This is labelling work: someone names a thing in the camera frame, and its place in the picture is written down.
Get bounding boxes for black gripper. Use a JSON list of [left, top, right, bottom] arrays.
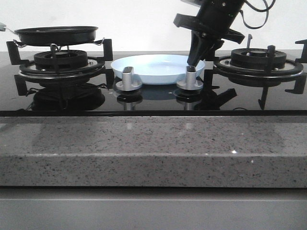
[[174, 0, 245, 66]]

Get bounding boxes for light blue plate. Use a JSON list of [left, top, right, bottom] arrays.
[[110, 54, 206, 85]]

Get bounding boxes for black frying pan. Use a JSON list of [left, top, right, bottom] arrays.
[[14, 26, 98, 46]]

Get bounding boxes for right silver stove knob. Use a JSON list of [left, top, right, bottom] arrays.
[[177, 66, 203, 91]]

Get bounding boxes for silver stove knob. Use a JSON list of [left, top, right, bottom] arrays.
[[113, 67, 142, 92], [177, 66, 203, 91]]

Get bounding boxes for right black gas burner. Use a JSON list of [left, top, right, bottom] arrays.
[[230, 48, 287, 70]]

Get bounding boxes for black gas burner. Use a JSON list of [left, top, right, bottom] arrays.
[[230, 48, 287, 70], [34, 50, 88, 70]]

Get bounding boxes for right black pan support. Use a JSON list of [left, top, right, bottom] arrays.
[[204, 40, 307, 110]]

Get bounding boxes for black pan support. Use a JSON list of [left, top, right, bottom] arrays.
[[204, 40, 307, 110], [6, 39, 113, 96]]

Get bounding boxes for left silver stove knob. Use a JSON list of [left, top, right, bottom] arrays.
[[113, 67, 142, 92]]

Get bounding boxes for left black pan support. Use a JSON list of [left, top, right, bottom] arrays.
[[6, 39, 113, 96]]

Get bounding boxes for left black gas burner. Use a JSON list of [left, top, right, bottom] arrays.
[[34, 50, 88, 70]]

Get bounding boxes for black glass gas hob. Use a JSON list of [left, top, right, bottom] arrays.
[[0, 53, 307, 116]]

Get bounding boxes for grey cabinet front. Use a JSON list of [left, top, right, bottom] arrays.
[[0, 187, 307, 230]]

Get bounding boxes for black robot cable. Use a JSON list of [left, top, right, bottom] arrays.
[[239, 0, 276, 31]]

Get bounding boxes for wire pan reducer ring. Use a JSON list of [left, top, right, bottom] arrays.
[[13, 37, 106, 54]]

